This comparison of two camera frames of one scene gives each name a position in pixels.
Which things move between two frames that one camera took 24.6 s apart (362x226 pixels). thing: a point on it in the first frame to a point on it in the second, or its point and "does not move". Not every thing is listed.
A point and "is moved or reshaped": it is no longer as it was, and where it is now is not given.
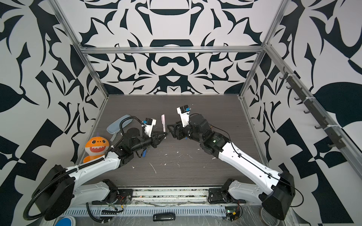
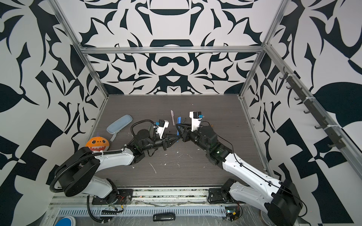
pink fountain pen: [163, 119] is moved or reshaped
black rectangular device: [164, 217] does not move
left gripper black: [155, 140] to [169, 142]
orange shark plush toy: [95, 147] does not move
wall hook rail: [316, 110] does not move
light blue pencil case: [115, 127] does not move
